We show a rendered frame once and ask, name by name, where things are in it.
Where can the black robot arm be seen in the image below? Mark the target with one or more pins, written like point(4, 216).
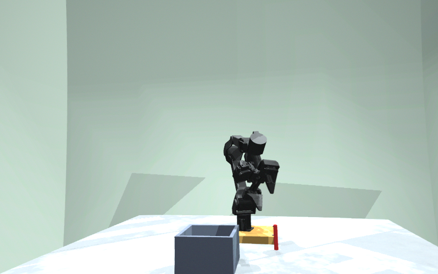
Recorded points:
point(234, 148)

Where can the red peg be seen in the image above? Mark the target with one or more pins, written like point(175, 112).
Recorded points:
point(275, 235)

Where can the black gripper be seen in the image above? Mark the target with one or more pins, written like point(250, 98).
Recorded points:
point(266, 171)

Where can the light blue open square box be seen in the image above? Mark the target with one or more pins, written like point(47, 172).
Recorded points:
point(207, 249)

